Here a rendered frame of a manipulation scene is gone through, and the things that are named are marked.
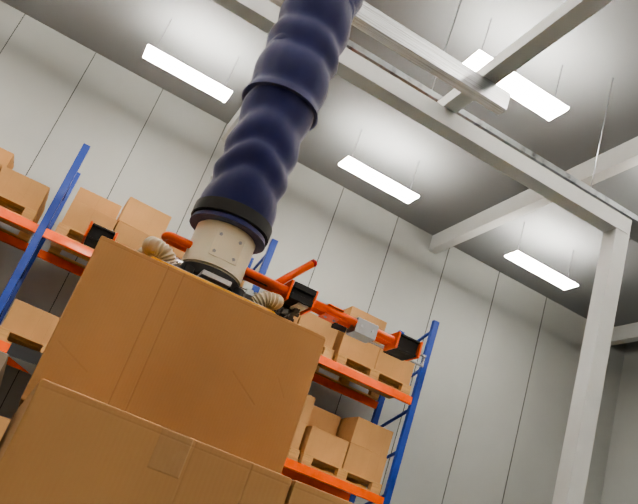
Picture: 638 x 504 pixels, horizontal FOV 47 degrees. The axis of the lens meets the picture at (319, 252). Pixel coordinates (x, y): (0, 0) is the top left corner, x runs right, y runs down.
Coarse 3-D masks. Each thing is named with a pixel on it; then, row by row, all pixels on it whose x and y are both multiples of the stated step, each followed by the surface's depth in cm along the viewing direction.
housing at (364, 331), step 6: (360, 318) 205; (360, 324) 205; (366, 324) 206; (372, 324) 206; (348, 330) 208; (354, 330) 204; (360, 330) 204; (366, 330) 205; (372, 330) 205; (354, 336) 208; (360, 336) 206; (366, 336) 205; (372, 336) 205; (366, 342) 209
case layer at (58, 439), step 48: (48, 384) 99; (48, 432) 97; (96, 432) 100; (144, 432) 102; (0, 480) 94; (48, 480) 96; (96, 480) 98; (144, 480) 101; (192, 480) 104; (240, 480) 106; (288, 480) 109
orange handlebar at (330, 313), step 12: (168, 240) 193; (180, 240) 190; (252, 276) 196; (264, 276) 197; (264, 288) 201; (276, 288) 198; (324, 312) 206; (336, 312) 203; (348, 324) 208; (384, 336) 207
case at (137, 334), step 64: (128, 256) 168; (64, 320) 159; (128, 320) 164; (192, 320) 170; (256, 320) 176; (64, 384) 156; (128, 384) 161; (192, 384) 166; (256, 384) 172; (256, 448) 168
